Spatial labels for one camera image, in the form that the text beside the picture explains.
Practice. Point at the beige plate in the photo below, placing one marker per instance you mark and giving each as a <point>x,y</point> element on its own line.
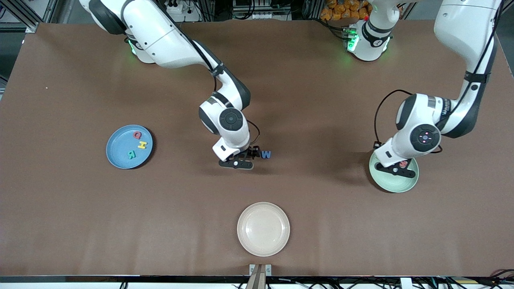
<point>263,228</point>

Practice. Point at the aluminium frame post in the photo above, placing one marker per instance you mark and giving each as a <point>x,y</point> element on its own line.
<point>32,27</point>
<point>504,12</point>

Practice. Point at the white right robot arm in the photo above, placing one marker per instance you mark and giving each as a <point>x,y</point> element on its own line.
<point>168,40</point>

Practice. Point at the blue plate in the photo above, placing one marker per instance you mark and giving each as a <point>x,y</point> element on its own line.
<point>120,156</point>

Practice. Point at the small white power strip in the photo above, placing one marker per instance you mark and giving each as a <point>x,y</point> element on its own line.
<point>259,16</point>

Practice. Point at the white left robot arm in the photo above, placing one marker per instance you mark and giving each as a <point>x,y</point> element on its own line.
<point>461,32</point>

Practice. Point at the green plate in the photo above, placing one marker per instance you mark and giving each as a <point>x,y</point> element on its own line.
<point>395,184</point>

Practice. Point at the yellow uppercase letter H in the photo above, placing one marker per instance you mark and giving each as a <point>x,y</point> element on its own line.
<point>142,145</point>

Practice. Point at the brown table mat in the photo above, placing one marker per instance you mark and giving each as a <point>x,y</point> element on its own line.
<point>80,220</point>

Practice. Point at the orange snack packets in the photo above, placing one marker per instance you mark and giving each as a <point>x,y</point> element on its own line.
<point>341,10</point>

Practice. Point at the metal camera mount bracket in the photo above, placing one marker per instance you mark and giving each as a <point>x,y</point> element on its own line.
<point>257,277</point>

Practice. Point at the blue uppercase letter W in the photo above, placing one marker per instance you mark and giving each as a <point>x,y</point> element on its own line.
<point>267,155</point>

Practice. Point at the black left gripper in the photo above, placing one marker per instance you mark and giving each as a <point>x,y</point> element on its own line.
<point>409,160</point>

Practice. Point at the white power strip with plugs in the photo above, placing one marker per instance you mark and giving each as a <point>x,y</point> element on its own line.
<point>184,17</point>

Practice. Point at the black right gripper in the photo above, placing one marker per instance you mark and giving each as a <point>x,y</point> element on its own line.
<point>251,151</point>

